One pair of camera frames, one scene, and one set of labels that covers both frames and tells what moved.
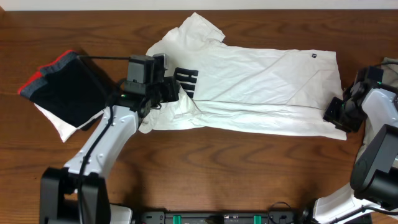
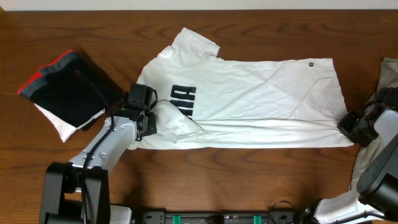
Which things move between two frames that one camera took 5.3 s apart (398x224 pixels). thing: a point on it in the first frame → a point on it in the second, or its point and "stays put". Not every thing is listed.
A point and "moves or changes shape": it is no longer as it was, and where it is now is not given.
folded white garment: (64, 129) stays put
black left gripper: (171, 88) → (152, 126)
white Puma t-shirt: (261, 91) moves or changes shape
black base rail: (272, 217) stays put
